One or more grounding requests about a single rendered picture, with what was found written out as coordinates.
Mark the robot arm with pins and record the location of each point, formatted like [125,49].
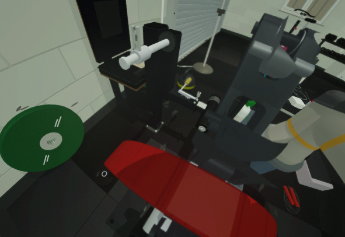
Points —
[323,127]

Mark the white cam lock lever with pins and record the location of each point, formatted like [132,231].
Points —
[187,94]

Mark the black yellow-rimmed weight plate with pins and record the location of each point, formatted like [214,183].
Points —
[191,86]

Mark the black shin pad roller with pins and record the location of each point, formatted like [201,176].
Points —
[211,103]

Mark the white steel sleeve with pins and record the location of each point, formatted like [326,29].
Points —
[148,50]

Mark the grey round flange disc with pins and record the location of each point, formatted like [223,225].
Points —
[167,44]

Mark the red seat pad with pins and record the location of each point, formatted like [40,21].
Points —
[196,189]

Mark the small black weight plate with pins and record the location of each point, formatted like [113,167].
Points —
[104,176]

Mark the green weight plate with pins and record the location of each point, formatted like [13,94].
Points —
[24,139]

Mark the white pole stand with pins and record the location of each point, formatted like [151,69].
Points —
[203,68]

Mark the white bottle green cap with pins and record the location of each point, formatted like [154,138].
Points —
[243,114]

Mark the white upright device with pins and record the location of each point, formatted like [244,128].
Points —
[135,37]

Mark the white roller shutter door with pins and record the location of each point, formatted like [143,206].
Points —
[196,23]

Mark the blue box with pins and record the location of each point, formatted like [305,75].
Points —
[261,168]

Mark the white block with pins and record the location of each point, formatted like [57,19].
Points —
[296,103]

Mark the white box black top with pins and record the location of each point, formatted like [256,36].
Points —
[311,177]

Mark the black exercise bike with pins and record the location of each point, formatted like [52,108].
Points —
[308,20]

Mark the window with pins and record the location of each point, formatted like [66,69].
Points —
[311,7]

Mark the black dumbbell rack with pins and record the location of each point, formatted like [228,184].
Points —
[338,49]

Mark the black leg extension frame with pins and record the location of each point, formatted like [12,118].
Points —
[160,89]

